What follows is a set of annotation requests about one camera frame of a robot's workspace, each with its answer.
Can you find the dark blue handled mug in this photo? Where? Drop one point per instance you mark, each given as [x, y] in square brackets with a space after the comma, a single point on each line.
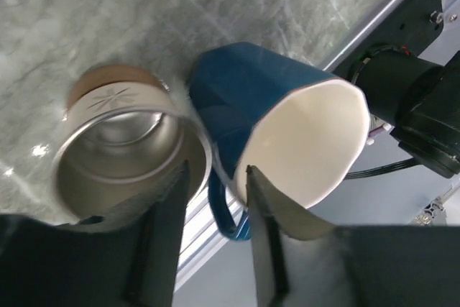
[301, 126]

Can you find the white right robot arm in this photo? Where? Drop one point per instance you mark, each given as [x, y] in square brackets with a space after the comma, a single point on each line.
[420, 99]

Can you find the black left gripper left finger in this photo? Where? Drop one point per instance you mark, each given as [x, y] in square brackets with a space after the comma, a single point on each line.
[131, 265]

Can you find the stainless steel cup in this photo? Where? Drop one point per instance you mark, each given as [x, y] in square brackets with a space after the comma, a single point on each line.
[122, 134]

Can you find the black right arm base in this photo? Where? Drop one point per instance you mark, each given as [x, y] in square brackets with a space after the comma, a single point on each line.
[413, 24]

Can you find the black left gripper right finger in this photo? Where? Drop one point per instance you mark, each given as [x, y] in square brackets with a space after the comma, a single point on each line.
[302, 260]

